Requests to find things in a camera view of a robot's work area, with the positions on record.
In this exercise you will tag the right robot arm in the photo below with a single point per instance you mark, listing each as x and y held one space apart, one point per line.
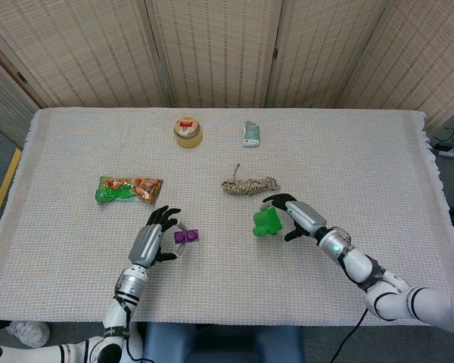
363 268

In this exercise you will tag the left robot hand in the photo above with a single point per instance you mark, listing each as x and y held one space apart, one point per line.
145 244

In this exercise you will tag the green white tissue pack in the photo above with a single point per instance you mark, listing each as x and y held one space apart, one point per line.
252 134

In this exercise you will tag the purple box part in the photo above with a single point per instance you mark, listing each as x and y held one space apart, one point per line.
187 236

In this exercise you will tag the white woven tablecloth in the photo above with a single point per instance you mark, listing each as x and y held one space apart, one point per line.
231 287

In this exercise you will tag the woven folding screen panel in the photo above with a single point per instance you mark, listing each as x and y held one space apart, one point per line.
4 98
427 56
83 53
325 53
215 53

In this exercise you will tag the yellow jar with lid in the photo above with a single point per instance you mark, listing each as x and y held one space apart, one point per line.
188 134

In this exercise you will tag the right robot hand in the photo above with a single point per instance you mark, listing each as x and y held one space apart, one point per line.
306 217

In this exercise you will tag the white shoe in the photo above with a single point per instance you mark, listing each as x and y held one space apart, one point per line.
30 333

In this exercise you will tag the white robot torso column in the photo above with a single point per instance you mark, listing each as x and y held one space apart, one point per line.
137 342

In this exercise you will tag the green orange snack bag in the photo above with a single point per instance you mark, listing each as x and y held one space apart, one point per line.
128 189

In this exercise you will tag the green box part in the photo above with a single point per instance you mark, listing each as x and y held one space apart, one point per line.
266 221

